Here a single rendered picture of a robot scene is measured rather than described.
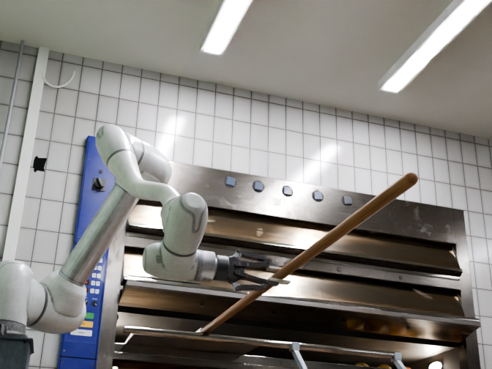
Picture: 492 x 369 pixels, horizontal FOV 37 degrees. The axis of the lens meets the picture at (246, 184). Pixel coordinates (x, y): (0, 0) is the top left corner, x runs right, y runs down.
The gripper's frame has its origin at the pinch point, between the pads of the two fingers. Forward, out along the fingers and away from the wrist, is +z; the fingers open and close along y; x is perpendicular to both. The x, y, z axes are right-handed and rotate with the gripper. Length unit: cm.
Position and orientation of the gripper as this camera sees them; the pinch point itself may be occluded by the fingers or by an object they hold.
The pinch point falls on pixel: (278, 275)
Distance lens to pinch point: 222.6
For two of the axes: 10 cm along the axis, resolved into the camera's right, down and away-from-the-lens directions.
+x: 3.0, -3.9, -8.7
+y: -0.3, 9.1, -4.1
